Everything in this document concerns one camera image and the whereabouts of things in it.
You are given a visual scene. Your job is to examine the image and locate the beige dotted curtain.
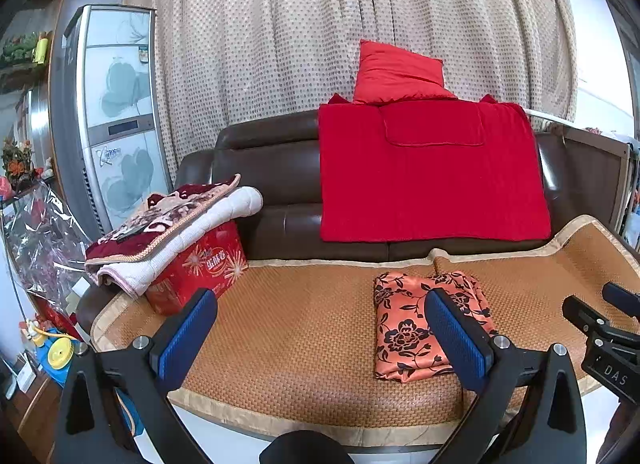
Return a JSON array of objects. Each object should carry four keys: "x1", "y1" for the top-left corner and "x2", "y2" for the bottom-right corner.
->
[{"x1": 122, "y1": 0, "x2": 578, "y2": 185}]

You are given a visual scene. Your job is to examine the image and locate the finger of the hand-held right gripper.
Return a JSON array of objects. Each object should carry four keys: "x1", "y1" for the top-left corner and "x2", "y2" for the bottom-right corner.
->
[
  {"x1": 562, "y1": 295, "x2": 610, "y2": 333},
  {"x1": 602, "y1": 282, "x2": 640, "y2": 319}
]

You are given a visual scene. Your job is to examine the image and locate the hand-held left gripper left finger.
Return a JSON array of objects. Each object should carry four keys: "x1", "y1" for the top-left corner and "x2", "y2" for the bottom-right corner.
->
[{"x1": 52, "y1": 288, "x2": 221, "y2": 464}]

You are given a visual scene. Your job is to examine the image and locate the standing air conditioner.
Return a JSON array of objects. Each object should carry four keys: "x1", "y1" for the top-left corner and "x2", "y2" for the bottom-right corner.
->
[{"x1": 49, "y1": 4, "x2": 176, "y2": 239}]

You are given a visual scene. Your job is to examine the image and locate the clear plastic sheet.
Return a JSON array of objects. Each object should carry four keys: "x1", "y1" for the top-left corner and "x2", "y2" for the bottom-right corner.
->
[{"x1": 0, "y1": 184, "x2": 93, "y2": 339}]

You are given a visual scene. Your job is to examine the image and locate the blue and yellow toy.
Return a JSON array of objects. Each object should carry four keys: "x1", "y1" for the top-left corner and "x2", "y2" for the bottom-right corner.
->
[{"x1": 20, "y1": 319, "x2": 88, "y2": 387}]

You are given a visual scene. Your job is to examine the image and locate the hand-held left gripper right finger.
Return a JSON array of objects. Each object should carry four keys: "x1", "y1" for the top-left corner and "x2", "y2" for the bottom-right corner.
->
[{"x1": 424, "y1": 288, "x2": 588, "y2": 464}]

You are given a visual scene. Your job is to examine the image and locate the person's right forearm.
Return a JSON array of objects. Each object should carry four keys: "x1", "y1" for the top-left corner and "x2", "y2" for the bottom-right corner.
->
[{"x1": 597, "y1": 394, "x2": 640, "y2": 464}]

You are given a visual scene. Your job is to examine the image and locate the dark red floral blanket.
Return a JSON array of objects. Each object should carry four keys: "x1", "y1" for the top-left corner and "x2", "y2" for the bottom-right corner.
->
[{"x1": 85, "y1": 174, "x2": 242, "y2": 265}]

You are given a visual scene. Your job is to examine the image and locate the potted flowers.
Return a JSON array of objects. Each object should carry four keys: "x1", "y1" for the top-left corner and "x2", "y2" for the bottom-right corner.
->
[{"x1": 0, "y1": 139, "x2": 40, "y2": 191}]

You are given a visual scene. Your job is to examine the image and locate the folded maroon white blankets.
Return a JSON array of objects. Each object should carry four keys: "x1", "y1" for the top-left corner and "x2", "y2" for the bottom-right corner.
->
[{"x1": 95, "y1": 186, "x2": 263, "y2": 299}]

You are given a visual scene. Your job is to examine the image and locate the red gift box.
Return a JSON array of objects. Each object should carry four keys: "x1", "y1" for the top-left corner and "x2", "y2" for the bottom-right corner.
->
[{"x1": 144, "y1": 220, "x2": 249, "y2": 316}]

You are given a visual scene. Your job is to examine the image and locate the red pillow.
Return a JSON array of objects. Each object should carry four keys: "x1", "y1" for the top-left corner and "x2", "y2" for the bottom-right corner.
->
[{"x1": 352, "y1": 40, "x2": 458, "y2": 105}]

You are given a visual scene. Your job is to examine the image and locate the wooden bed frame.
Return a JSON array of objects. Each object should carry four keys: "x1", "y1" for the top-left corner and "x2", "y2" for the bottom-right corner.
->
[{"x1": 522, "y1": 108, "x2": 640, "y2": 249}]

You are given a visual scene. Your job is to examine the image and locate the brown leather sofa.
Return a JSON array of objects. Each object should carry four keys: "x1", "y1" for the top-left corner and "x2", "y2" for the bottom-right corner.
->
[{"x1": 75, "y1": 108, "x2": 626, "y2": 339}]

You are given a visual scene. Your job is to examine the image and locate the orange floral garment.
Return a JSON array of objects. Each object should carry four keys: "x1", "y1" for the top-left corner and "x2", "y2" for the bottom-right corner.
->
[{"x1": 372, "y1": 271, "x2": 501, "y2": 384}]

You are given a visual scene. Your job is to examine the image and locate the woven rattan mat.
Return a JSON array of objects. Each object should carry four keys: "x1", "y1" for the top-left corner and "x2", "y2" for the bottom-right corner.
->
[{"x1": 90, "y1": 214, "x2": 640, "y2": 450}]

